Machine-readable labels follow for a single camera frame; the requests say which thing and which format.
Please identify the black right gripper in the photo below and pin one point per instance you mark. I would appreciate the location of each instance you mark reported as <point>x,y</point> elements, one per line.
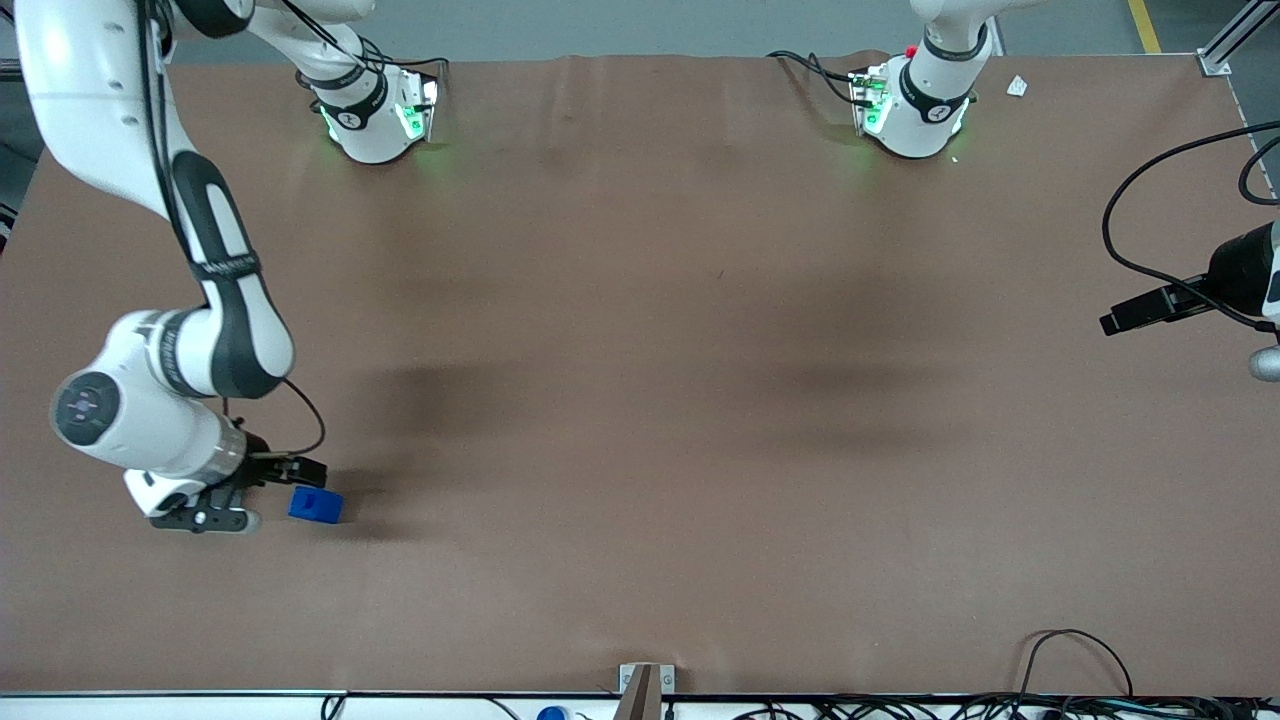
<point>259,462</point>

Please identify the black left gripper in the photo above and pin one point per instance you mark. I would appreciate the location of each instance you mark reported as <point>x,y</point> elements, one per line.
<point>1236,274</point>

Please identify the blue plastic part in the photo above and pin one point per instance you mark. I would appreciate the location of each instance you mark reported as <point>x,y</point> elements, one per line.
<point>316,506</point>

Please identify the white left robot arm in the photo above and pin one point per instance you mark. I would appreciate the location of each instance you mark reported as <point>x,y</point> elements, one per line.
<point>925,100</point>

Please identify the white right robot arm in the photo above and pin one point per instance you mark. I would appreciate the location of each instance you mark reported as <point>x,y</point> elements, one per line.
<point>240,330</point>

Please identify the white paper scrap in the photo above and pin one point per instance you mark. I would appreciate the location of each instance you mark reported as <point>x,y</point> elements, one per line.
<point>1017,86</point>

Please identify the blue round cap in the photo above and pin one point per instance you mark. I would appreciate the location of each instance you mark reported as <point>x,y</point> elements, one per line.
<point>551,714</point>

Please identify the brown table mat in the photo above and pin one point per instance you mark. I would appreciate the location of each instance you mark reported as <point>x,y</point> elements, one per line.
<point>640,400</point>

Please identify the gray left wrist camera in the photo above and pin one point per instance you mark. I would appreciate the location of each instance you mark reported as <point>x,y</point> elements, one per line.
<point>1266,363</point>

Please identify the aluminium frame profile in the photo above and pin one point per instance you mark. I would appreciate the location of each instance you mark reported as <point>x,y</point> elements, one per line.
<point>1240,30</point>

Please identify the small metal bracket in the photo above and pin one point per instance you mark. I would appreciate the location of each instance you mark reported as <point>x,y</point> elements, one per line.
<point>627,675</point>

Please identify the brown upright post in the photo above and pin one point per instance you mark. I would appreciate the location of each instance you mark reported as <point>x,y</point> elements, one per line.
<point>640,700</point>

